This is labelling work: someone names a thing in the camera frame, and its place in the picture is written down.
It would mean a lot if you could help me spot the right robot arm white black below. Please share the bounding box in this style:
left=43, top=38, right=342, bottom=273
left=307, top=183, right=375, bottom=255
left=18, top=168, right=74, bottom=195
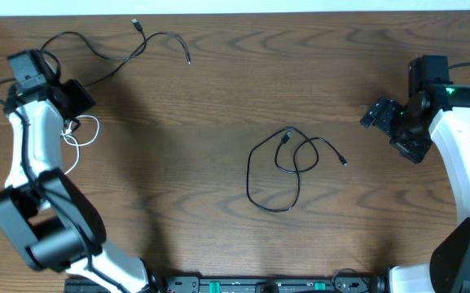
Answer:
left=360, top=55, right=470, bottom=292

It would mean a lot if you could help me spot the white usb cable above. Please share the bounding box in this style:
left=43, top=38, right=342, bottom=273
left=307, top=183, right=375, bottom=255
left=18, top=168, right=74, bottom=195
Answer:
left=59, top=115, right=101, bottom=176

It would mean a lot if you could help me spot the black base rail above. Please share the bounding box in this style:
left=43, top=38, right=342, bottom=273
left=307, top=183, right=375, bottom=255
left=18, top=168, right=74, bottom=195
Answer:
left=63, top=268, right=390, bottom=293

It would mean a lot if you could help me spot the black usb cable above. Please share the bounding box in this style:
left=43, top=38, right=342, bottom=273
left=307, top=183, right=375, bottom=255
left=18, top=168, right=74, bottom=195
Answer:
left=245, top=126, right=349, bottom=213
left=38, top=17, right=192, bottom=89

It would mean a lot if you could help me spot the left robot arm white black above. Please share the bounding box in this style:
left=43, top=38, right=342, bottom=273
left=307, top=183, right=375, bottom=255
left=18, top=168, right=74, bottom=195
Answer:
left=0, top=50, right=158, bottom=292

